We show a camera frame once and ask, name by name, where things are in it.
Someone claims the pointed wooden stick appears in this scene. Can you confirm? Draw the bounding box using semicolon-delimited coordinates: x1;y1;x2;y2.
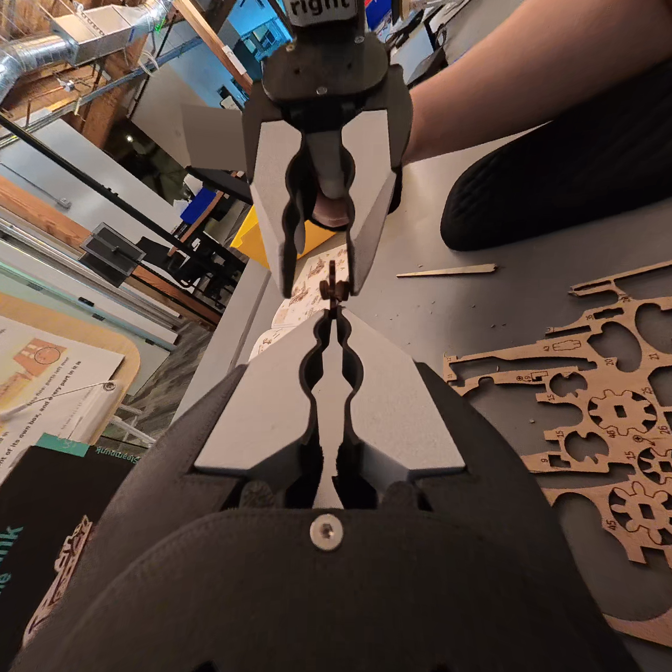
396;264;498;278

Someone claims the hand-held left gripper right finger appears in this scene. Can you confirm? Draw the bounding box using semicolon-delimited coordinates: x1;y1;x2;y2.
336;307;467;481

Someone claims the black background table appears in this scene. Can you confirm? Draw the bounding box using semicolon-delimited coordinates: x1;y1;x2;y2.
186;167;253;205

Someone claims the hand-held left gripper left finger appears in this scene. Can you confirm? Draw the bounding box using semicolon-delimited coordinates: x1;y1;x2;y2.
194;310;334;481

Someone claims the laser-cut wooden parts sheet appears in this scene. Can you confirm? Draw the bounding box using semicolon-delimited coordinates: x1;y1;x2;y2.
443;260;672;649

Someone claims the white pin on thin wire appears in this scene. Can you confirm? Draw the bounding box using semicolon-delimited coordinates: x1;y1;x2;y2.
0;382;117;421

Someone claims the person's right hand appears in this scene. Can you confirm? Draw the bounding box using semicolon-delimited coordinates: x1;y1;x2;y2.
314;191;351;228

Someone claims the person's right forearm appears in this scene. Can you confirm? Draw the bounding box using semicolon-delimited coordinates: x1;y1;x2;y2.
401;0;672;163

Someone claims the silver ventilation duct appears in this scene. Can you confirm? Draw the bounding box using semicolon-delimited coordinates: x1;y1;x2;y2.
0;0;174;103

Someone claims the glass window panel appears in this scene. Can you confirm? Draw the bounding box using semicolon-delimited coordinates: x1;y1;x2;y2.
0;210;179;352

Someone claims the black model kit box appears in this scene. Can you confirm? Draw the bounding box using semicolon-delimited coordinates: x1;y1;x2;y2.
0;433;153;670

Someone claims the black square plate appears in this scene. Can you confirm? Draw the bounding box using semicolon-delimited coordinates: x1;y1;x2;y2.
79;222;146;288

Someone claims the white illustrated instruction booklet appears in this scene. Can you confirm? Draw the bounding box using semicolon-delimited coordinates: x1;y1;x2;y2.
249;244;351;363

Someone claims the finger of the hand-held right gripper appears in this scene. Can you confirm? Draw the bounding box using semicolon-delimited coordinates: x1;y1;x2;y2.
340;107;398;296
251;120;308;299

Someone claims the blue storage bin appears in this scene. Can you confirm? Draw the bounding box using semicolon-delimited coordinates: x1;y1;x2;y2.
180;188;220;224

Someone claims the small dark wooden gear assembly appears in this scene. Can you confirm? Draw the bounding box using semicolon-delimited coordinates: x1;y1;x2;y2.
319;260;348;316

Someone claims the instruction poster with smiley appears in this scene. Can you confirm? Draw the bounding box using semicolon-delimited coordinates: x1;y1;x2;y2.
0;291;141;436

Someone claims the yellow plastic bin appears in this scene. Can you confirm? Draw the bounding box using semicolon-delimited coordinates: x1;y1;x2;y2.
230;205;337;271

